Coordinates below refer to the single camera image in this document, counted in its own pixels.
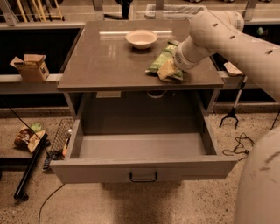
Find black drawer handle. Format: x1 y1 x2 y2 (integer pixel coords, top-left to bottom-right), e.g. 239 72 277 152
129 172 158 183

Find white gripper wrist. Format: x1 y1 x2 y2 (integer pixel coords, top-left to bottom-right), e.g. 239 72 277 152
157 37 214 80

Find open grey top drawer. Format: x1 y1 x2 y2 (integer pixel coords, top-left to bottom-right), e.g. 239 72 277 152
51 91 237 183

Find open cardboard box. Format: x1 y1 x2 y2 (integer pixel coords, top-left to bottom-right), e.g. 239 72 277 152
10 54 49 82

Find brown snack bag on floor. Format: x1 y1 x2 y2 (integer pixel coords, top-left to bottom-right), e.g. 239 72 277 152
14 123 46 153

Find white foam takeout container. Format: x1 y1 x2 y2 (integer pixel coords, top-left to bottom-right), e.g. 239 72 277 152
224 62 243 77

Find white mesh tray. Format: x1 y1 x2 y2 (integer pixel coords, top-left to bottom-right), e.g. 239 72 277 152
144 4 207 19

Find wire mesh basket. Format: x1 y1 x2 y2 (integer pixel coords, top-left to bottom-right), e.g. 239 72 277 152
43 118 74 171

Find black pole on floor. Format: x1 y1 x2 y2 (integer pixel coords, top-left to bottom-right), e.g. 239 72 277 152
13 134 47 201

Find green jalapeno chip bag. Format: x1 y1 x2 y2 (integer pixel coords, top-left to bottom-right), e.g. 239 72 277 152
145 40 184 81

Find yellow broom handles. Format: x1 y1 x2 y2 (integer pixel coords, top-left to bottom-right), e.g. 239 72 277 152
13 0 65 22

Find white paper bowl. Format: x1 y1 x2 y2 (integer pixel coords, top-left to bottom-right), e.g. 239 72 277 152
125 30 158 50

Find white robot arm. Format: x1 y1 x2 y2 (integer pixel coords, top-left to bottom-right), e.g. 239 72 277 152
173 10 280 224

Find grey drawer cabinet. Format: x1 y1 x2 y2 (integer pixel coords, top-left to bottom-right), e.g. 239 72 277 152
58 20 223 116

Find black floor cable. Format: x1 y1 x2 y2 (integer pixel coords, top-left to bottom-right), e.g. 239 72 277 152
38 183 66 224

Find reacher grabber tool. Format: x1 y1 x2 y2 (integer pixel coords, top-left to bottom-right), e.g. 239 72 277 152
219 76 248 128

